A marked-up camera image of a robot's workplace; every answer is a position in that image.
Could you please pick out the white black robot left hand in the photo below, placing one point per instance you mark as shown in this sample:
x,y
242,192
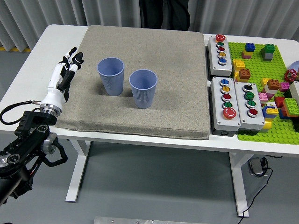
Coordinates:
x,y
54,95

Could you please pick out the blue ribbed plastic cup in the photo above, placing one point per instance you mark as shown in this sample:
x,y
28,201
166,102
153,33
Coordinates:
x,y
142,95
112,81

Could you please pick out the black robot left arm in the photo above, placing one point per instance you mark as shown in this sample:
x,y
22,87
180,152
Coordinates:
x,y
28,130

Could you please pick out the yellow floor tape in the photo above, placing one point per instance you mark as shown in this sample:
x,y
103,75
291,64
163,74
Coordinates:
x,y
21,49

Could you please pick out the white pleated curtain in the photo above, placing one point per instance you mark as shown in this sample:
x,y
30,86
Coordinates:
x,y
46,11

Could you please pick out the white table leg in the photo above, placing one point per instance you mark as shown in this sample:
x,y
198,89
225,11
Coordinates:
x,y
240,186
72,193

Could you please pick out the grey-brown fabric mat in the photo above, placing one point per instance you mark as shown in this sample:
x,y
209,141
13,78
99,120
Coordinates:
x,y
163,105

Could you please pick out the person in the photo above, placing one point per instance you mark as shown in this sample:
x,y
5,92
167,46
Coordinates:
x,y
172,16

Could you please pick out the grey five-button control box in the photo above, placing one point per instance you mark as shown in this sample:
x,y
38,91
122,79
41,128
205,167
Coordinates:
x,y
218,105
216,58

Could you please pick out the yellow toy brick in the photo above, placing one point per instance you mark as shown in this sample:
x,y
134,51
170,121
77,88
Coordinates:
x,y
238,64
268,123
264,82

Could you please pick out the orange toy brick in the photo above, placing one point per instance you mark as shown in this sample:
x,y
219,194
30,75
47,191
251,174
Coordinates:
x,y
273,84
244,74

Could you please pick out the pink toy brick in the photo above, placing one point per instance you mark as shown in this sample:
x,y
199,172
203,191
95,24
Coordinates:
x,y
246,56
262,96

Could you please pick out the blue toy brick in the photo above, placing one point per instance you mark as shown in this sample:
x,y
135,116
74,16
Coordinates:
x,y
250,47
265,114

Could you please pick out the green studded baseplate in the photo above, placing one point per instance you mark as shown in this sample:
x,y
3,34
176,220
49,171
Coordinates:
x,y
259,67

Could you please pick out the grey power adapter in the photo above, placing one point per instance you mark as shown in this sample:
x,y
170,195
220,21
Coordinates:
x,y
255,166

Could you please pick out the white toy brick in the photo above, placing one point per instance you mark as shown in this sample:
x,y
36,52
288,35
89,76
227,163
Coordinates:
x,y
271,91

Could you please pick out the grey toy brick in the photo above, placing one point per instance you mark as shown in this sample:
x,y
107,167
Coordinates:
x,y
268,57

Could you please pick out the green toy brick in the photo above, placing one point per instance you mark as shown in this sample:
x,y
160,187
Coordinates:
x,y
268,49
290,106

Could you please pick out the red toy brick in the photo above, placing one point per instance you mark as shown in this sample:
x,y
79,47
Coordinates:
x,y
279,102

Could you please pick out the magenta toy brick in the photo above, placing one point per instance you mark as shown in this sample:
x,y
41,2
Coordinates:
x,y
284,86

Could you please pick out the red valve handwheel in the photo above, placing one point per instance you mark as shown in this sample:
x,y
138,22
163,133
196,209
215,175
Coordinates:
x,y
290,75

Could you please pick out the white box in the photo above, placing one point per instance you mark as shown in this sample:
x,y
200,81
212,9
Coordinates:
x,y
295,92

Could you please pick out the lavender bowl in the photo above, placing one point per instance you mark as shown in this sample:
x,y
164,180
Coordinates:
x,y
295,66

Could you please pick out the grey selector switch control box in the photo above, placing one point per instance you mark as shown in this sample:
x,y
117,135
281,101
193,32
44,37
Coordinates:
x,y
241,105

